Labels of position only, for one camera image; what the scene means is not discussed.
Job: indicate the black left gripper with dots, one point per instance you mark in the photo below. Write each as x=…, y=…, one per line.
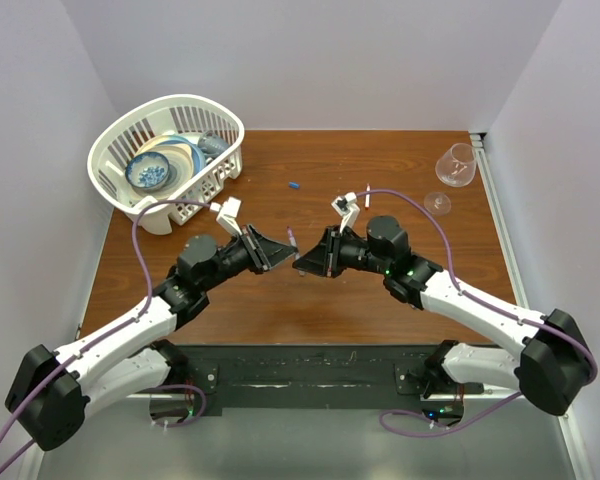
x=264, y=252

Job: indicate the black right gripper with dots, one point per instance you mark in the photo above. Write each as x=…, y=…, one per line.
x=324, y=258

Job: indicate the purple marker pen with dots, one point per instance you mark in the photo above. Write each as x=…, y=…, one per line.
x=292, y=238

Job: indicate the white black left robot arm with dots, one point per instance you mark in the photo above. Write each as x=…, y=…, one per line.
x=56, y=390

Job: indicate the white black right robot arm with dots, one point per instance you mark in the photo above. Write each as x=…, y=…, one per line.
x=542, y=356

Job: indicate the white red pen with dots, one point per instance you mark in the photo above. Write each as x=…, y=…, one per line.
x=367, y=198

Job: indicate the light blue plate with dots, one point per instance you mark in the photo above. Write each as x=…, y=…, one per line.
x=197, y=155

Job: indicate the grey blue mug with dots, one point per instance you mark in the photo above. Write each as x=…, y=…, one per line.
x=211, y=145

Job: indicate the beige blue plate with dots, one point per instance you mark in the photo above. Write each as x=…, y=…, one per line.
x=181, y=165

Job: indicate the white dish rack basket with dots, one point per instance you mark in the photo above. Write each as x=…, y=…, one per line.
x=179, y=114

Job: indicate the blue patterned bowl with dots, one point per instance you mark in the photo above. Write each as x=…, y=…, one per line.
x=148, y=171

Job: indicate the clear wine glass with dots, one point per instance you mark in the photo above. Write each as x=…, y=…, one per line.
x=455, y=168

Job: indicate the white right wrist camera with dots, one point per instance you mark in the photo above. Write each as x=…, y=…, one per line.
x=347, y=208

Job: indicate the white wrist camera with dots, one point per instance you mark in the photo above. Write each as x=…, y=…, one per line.
x=226, y=215
x=347, y=208

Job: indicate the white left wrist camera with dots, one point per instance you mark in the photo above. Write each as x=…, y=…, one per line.
x=226, y=215

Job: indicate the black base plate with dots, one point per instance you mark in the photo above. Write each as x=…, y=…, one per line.
x=326, y=376

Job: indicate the aluminium frame rail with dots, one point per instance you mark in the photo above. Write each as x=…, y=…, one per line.
x=478, y=144

